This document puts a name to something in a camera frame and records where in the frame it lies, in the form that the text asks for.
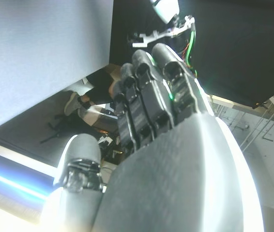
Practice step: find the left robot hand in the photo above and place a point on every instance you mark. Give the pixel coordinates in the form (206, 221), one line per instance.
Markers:
(175, 181)

